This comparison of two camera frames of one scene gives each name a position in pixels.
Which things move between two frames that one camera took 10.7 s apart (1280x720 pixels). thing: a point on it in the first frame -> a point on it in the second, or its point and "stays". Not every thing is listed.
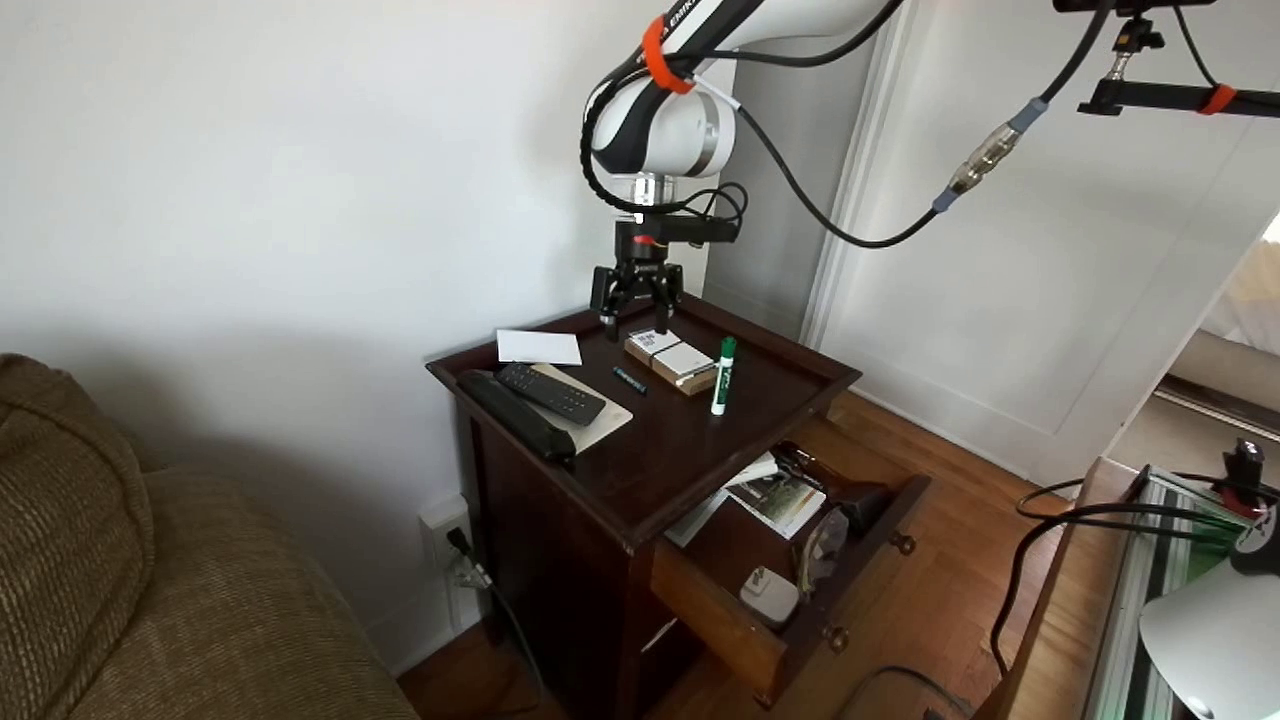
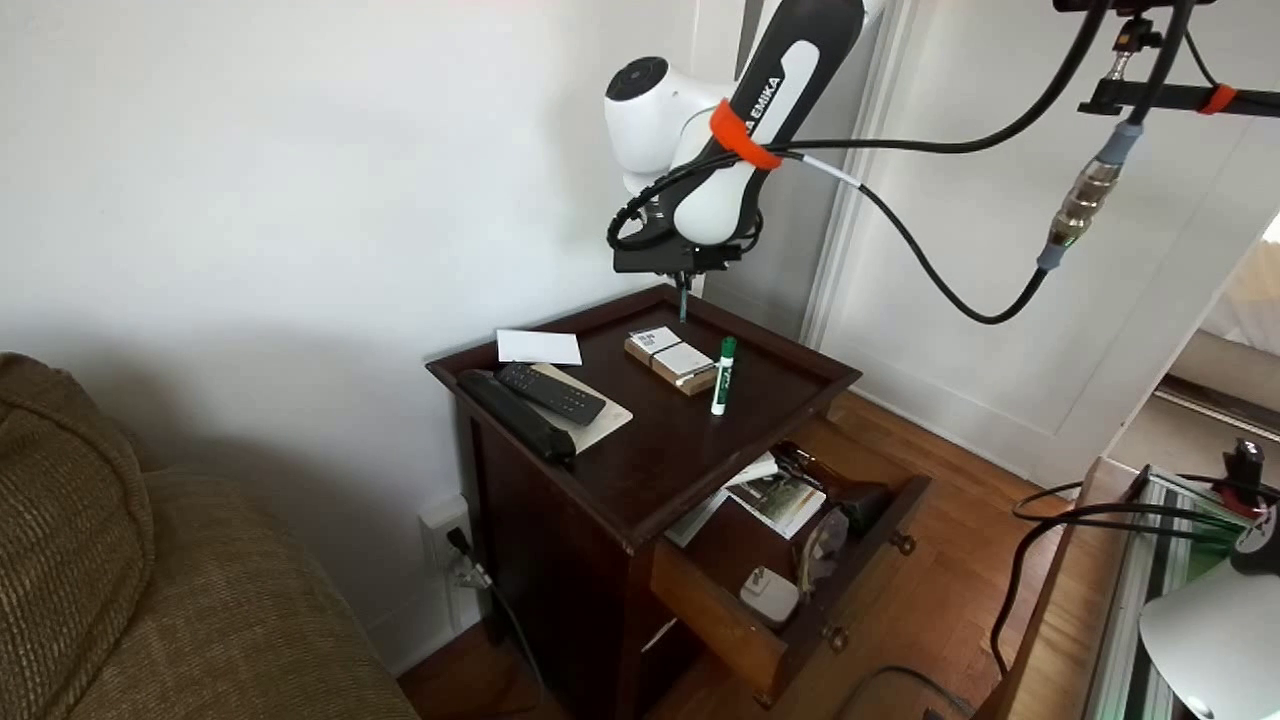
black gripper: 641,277 -> 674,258
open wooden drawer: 759,560 stays
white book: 676,360 stays
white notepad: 538,350 stays
